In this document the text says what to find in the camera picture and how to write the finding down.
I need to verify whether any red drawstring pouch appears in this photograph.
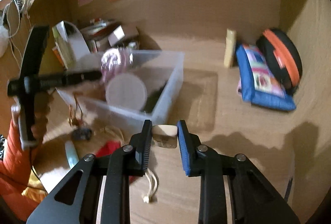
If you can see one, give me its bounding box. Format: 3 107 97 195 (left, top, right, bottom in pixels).
95 141 137 184

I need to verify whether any cream eraser block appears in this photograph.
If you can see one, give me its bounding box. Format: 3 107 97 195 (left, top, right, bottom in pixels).
152 124 178 149

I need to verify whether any black small clip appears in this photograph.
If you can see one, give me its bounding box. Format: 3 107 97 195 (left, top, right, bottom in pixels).
71 127 92 141

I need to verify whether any mint green highlighter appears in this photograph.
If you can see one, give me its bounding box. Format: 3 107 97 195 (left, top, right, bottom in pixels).
65 140 79 169

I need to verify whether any orange sleeve forearm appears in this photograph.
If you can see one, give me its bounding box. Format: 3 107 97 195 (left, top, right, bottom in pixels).
1 121 46 221

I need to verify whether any left hand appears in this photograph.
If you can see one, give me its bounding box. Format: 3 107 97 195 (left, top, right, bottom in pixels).
31 93 53 141

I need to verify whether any white paper receipt stand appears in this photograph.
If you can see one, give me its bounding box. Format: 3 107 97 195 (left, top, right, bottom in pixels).
52 21 90 69

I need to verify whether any white round lidded jar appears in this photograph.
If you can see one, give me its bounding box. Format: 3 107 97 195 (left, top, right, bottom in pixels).
105 72 148 111

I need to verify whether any stack of books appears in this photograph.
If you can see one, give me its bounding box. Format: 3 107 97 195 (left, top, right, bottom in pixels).
80 18 140 53

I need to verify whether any pink striped pouch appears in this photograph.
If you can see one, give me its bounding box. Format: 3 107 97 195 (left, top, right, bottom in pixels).
101 48 133 84

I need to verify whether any white small box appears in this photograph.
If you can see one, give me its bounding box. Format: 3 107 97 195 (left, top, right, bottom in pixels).
108 26 125 46

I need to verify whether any blue patterned pouch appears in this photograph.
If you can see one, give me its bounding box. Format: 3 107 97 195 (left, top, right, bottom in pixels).
236 44 296 112

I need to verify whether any clear plastic storage bin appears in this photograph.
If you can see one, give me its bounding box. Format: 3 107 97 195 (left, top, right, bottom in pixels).
58 49 184 136

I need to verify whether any cream yellow tube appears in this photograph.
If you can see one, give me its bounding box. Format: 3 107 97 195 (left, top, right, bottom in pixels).
223 29 237 68

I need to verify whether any black orange round case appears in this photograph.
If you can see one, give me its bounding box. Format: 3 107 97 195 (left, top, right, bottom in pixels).
256 28 303 96

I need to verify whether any white cable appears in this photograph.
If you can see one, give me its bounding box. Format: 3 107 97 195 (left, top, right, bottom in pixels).
0 0 33 70

